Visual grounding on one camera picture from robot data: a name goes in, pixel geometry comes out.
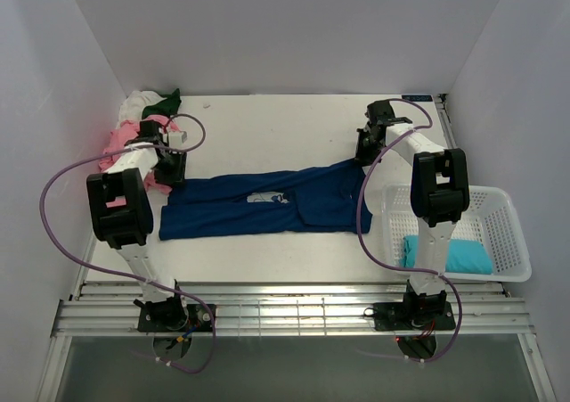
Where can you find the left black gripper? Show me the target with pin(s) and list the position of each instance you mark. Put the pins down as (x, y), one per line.
(179, 173)

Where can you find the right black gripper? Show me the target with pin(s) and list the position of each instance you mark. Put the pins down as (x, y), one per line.
(363, 158)

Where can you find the navy blue printed t-shirt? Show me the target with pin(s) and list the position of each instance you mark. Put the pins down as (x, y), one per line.
(311, 200)

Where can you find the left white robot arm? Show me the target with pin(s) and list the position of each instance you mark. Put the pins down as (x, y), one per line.
(122, 217)

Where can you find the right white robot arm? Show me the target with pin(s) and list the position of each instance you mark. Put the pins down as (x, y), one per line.
(439, 194)

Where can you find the blue label sticker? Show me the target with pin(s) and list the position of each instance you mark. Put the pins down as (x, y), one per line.
(418, 98)

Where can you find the dark green t-shirt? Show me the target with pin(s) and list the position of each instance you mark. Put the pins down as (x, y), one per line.
(167, 106)

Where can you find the white t-shirt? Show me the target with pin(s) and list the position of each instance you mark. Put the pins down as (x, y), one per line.
(132, 107)

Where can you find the white plastic basket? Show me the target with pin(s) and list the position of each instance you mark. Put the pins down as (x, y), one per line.
(490, 220)

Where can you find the rolled turquoise t-shirt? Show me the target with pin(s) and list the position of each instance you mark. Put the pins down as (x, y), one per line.
(464, 256)

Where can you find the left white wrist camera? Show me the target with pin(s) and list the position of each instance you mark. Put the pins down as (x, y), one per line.
(176, 139)

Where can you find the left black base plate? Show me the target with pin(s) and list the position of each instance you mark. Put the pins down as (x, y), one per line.
(164, 317)

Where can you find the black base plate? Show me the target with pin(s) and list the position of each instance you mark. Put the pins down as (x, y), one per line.
(395, 316)
(164, 317)

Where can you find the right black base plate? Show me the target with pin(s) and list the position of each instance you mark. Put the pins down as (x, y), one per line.
(395, 316)

